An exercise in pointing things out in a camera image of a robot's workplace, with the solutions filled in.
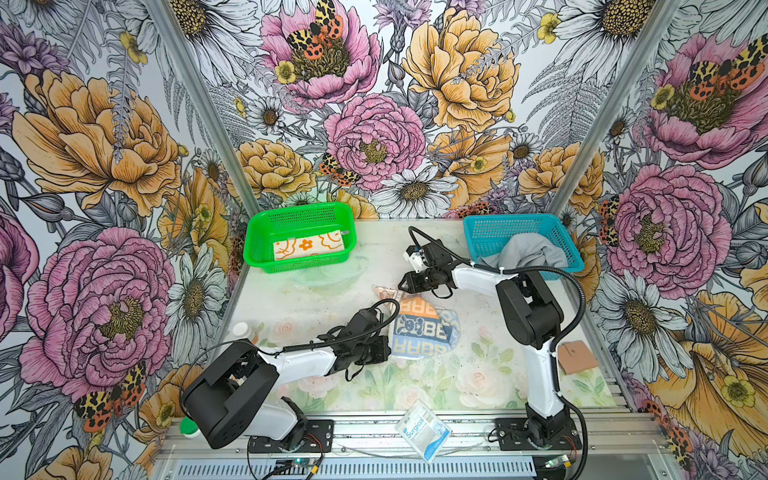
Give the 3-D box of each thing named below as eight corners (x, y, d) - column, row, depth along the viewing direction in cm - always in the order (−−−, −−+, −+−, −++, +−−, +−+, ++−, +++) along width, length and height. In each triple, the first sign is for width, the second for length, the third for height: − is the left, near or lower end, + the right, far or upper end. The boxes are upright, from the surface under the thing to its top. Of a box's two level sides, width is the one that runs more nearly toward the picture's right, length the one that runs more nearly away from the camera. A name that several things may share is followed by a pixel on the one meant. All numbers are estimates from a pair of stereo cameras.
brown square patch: (563, 374, 87) (567, 370, 85) (552, 344, 93) (556, 340, 91) (595, 374, 87) (600, 371, 85) (582, 344, 93) (587, 340, 91)
